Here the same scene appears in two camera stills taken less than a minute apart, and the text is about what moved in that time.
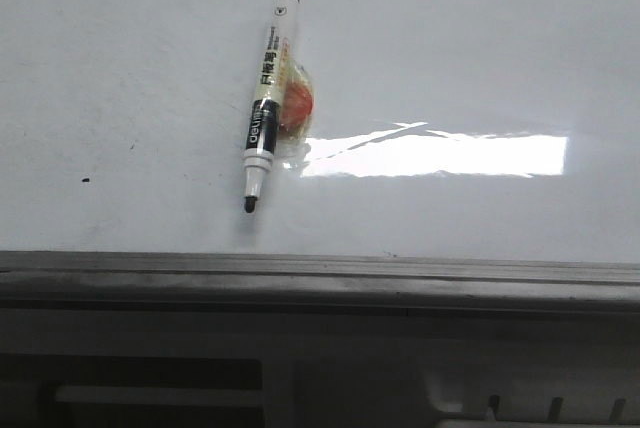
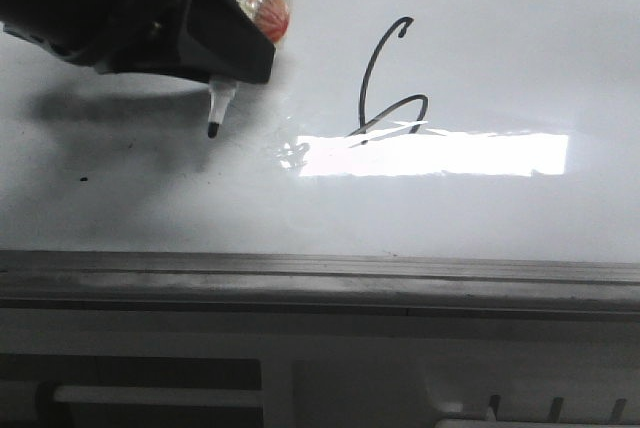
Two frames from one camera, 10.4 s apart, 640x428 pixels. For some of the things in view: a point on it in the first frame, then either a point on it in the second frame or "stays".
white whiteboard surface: x=467 y=103 stays
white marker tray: x=317 y=368 stays
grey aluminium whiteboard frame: x=213 y=282 stays
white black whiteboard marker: x=258 y=158 → x=222 y=89
